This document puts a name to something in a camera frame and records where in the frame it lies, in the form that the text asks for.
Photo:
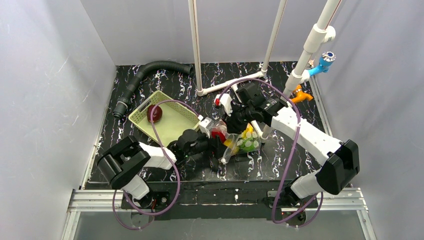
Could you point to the white PVC pipe frame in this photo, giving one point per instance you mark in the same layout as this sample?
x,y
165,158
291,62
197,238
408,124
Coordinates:
x,y
261,31

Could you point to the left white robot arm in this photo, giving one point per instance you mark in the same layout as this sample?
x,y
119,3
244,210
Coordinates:
x,y
121,163

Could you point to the blue plastic faucet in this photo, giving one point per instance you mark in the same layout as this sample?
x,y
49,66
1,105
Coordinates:
x,y
326,59

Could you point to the clear polka dot zip bag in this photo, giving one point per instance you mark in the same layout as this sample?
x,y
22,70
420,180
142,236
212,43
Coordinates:
x,y
248,132

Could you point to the red fake apple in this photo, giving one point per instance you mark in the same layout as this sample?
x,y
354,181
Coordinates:
x,y
219,133

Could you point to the purple fake sweet potato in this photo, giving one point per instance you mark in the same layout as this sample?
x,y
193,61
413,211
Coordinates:
x,y
154,114

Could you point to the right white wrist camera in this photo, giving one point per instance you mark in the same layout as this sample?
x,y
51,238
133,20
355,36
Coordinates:
x,y
224,101

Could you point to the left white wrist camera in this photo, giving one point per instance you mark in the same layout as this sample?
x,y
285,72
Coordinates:
x,y
205,124

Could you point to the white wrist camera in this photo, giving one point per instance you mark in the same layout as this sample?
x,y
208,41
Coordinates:
x,y
224,101
205,124

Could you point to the pale green plastic basket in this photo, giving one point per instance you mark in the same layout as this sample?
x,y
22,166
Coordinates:
x,y
175,118

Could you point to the green fake vegetable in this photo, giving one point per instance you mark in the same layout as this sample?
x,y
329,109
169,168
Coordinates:
x,y
248,144

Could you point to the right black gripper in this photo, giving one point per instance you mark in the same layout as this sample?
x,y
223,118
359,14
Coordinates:
x,y
236,117

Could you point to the orange plastic faucet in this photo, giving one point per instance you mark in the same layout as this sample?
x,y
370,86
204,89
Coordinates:
x,y
300,95

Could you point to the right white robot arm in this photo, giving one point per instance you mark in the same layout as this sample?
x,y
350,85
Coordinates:
x,y
339,160

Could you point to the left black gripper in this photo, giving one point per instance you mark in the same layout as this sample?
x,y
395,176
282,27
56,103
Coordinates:
x,y
214,145

